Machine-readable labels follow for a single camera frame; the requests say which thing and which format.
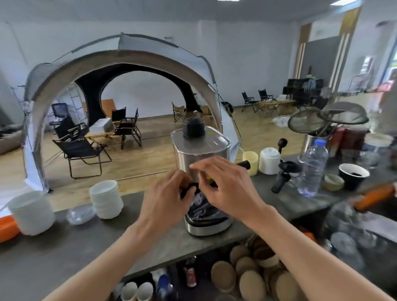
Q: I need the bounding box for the glass jar white lid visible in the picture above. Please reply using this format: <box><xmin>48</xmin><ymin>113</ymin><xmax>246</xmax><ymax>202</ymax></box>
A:
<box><xmin>359</xmin><ymin>132</ymin><xmax>395</xmax><ymax>168</ymax></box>

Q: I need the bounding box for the yellow plastic cup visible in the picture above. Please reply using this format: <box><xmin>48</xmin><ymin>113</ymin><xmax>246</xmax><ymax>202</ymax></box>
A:
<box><xmin>242</xmin><ymin>151</ymin><xmax>259</xmax><ymax>177</ymax></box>

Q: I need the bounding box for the grey beanbag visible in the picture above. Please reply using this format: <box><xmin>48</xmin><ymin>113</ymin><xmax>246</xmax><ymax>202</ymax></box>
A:
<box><xmin>0</xmin><ymin>124</ymin><xmax>24</xmax><ymax>155</ymax></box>

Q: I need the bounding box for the white box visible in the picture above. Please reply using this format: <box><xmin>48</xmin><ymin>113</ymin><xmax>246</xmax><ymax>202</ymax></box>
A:
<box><xmin>89</xmin><ymin>117</ymin><xmax>115</xmax><ymax>135</ymax></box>

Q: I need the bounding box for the black portafilter with tamper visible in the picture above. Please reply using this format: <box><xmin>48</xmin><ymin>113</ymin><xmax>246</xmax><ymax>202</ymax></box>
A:
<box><xmin>271</xmin><ymin>138</ymin><xmax>302</xmax><ymax>195</ymax></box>

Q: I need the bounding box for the metal utensil holder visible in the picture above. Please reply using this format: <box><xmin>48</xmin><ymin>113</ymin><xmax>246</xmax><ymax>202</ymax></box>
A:
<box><xmin>298</xmin><ymin>131</ymin><xmax>330</xmax><ymax>164</ymax></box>

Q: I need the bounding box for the dark red canister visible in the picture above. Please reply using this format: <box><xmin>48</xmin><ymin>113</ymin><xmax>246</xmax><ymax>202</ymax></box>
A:
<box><xmin>341</xmin><ymin>127</ymin><xmax>368</xmax><ymax>151</ymax></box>

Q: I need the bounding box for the person's right forearm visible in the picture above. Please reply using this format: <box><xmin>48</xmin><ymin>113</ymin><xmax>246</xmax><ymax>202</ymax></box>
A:
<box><xmin>243</xmin><ymin>205</ymin><xmax>396</xmax><ymax>301</ymax></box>

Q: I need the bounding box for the small green bowl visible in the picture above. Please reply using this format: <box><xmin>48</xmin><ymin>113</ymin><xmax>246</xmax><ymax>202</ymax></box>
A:
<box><xmin>321</xmin><ymin>174</ymin><xmax>345</xmax><ymax>192</ymax></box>

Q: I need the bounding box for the person's left hand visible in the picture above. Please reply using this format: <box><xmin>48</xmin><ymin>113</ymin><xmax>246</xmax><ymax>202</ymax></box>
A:
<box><xmin>138</xmin><ymin>169</ymin><xmax>198</xmax><ymax>248</ymax></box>

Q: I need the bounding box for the orange handled utensil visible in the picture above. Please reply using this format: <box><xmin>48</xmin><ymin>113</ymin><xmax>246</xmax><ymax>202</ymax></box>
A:
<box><xmin>353</xmin><ymin>183</ymin><xmax>397</xmax><ymax>212</ymax></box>

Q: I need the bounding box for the person's right hand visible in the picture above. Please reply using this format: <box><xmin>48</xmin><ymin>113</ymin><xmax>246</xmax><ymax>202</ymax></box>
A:
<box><xmin>189</xmin><ymin>156</ymin><xmax>276</xmax><ymax>223</ymax></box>

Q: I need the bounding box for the tan folding chair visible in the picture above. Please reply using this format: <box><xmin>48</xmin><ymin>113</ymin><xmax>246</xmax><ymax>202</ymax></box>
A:
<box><xmin>171</xmin><ymin>102</ymin><xmax>187</xmax><ymax>123</ymax></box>

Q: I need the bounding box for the white ceramic cup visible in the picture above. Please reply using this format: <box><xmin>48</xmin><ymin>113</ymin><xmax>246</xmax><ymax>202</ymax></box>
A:
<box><xmin>136</xmin><ymin>281</ymin><xmax>154</xmax><ymax>301</ymax></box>
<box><xmin>120</xmin><ymin>281</ymin><xmax>138</xmax><ymax>301</ymax></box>

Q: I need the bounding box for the person's left forearm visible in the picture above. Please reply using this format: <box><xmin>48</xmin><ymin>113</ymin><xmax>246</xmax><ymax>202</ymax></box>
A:
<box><xmin>42</xmin><ymin>220</ymin><xmax>174</xmax><ymax>301</ymax></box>

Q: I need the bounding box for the large round mesh strainer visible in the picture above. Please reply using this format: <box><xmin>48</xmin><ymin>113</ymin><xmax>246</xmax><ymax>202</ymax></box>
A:
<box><xmin>321</xmin><ymin>101</ymin><xmax>370</xmax><ymax>125</ymax></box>

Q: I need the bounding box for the white dome tent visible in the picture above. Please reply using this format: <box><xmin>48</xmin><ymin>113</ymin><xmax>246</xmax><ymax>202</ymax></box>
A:
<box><xmin>22</xmin><ymin>32</ymin><xmax>242</xmax><ymax>195</ymax></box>

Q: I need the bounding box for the small bottle blue cap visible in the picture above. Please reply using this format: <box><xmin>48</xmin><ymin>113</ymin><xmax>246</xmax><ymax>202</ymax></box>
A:
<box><xmin>156</xmin><ymin>274</ymin><xmax>174</xmax><ymax>301</ymax></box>

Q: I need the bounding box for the low wooden table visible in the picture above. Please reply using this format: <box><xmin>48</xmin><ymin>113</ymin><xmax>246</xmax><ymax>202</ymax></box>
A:
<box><xmin>257</xmin><ymin>99</ymin><xmax>296</xmax><ymax>115</ymax></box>
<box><xmin>83</xmin><ymin>131</ymin><xmax>116</xmax><ymax>144</ymax></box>

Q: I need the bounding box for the stainless steel espresso machine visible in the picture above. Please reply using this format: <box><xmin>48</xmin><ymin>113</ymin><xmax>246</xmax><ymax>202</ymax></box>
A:
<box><xmin>171</xmin><ymin>117</ymin><xmax>251</xmax><ymax>237</ymax></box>

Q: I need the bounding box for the clear plastic lid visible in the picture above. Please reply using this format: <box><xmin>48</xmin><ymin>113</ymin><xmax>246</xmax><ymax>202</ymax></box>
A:
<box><xmin>65</xmin><ymin>203</ymin><xmax>97</xmax><ymax>226</ymax></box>

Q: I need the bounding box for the white lidded cup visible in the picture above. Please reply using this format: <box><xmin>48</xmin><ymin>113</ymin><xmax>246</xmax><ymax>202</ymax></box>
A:
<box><xmin>259</xmin><ymin>147</ymin><xmax>281</xmax><ymax>175</ymax></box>

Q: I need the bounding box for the pile of round wooden lids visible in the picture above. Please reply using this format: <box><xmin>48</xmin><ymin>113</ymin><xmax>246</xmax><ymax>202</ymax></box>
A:
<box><xmin>210</xmin><ymin>235</ymin><xmax>308</xmax><ymax>301</ymax></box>

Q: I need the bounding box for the black paper cup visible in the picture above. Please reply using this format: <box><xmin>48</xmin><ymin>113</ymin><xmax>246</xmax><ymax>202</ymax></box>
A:
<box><xmin>338</xmin><ymin>163</ymin><xmax>370</xmax><ymax>191</ymax></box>

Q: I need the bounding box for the metal ladder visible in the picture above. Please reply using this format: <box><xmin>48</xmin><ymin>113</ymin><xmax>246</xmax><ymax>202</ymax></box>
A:
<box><xmin>66</xmin><ymin>83</ymin><xmax>88</xmax><ymax>125</ymax></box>

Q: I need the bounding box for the black shelf unit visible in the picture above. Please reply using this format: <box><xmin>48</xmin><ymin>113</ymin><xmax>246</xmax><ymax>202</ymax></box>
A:
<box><xmin>282</xmin><ymin>78</ymin><xmax>330</xmax><ymax>108</ymax></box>

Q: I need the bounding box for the clear water bottle blue cap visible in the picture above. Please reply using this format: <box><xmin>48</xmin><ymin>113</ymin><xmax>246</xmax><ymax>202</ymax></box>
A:
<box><xmin>297</xmin><ymin>139</ymin><xmax>329</xmax><ymax>198</ymax></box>

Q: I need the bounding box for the orange plastic container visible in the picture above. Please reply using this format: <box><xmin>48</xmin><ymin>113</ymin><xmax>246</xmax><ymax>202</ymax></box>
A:
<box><xmin>0</xmin><ymin>215</ymin><xmax>21</xmax><ymax>244</ymax></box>

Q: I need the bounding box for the dark bottle red label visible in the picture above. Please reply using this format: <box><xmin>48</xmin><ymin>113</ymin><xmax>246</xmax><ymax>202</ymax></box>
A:
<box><xmin>182</xmin><ymin>257</ymin><xmax>198</xmax><ymax>288</ymax></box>

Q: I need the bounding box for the pile of glass dishes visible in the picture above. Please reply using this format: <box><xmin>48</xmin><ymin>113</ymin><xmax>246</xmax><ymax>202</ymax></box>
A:
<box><xmin>322</xmin><ymin>201</ymin><xmax>397</xmax><ymax>272</ymax></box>

